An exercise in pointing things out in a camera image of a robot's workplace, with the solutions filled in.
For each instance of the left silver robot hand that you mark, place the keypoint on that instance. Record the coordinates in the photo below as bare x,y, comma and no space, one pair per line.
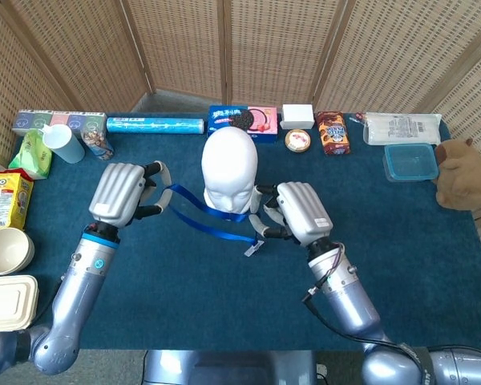
116,192

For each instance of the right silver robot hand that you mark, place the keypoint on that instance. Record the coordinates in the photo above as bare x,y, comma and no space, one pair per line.
304,212

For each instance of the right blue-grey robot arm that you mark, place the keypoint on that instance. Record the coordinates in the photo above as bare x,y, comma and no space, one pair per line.
348,297

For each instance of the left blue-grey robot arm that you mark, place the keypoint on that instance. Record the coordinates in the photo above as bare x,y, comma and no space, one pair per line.
80,288

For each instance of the clear jar of biscuit sticks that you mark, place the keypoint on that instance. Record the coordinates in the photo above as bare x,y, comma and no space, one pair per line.
98,144

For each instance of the light blue plastic cup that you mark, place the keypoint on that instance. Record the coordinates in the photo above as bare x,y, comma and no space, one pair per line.
68,146

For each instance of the round tin with yellow lid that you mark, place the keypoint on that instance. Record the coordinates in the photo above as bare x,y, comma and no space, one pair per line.
297,141

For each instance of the blue cling film roll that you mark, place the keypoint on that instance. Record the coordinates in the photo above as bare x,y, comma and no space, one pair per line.
156,125

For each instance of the brown biscuit packet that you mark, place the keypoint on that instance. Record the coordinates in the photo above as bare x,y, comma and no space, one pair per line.
333,134

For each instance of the white foam mannequin head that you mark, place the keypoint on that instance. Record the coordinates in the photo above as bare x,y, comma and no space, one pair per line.
229,168

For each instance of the multicolour tissue box pack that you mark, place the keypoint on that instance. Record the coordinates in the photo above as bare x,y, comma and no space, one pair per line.
60,119

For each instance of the green tissue packet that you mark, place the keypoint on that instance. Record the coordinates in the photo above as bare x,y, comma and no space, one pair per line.
30,156

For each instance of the small white box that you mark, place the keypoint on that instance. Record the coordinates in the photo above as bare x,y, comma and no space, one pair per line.
297,115

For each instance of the blue and pink Oreo box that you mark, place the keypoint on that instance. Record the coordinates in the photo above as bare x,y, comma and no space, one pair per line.
262,120

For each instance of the small red and white packet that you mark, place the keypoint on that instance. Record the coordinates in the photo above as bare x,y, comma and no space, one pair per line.
360,117

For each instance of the yellow Lipo snack bag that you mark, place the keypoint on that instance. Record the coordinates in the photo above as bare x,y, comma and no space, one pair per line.
4,200

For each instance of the clear container with blue lid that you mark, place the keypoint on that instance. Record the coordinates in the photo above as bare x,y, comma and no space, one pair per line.
411,162

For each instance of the cream bowl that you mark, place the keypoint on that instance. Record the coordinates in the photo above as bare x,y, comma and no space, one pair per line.
6,250

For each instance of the teal blue table cloth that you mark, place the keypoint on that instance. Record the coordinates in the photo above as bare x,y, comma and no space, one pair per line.
184,301

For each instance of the clear packet of white goods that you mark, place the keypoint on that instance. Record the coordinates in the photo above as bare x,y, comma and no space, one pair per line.
402,128

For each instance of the beige lidded lunch box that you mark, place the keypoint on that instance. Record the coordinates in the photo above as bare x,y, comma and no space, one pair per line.
8,302

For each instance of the brown plush toy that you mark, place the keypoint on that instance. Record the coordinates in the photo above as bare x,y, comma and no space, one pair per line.
465,180

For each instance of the bamboo folding screen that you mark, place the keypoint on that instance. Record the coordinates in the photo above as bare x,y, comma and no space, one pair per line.
272,48

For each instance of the blue-grey robot torso base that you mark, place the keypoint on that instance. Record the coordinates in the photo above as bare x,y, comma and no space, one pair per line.
224,369

